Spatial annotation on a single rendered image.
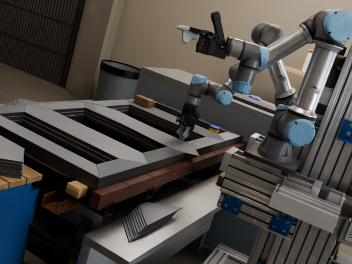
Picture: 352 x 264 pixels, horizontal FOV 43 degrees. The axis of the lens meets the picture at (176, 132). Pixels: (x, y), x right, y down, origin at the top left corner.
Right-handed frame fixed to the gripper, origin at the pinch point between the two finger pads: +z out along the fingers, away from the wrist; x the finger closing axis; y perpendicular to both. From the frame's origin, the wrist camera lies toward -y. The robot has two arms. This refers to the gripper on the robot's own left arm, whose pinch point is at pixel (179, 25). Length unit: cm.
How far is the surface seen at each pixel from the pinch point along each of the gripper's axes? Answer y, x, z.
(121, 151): 56, 24, 8
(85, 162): 59, 1, 21
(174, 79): 20, 153, -16
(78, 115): 53, 76, 35
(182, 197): 73, 39, -26
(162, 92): 32, 159, -11
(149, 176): 62, 14, -6
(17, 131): 57, 15, 51
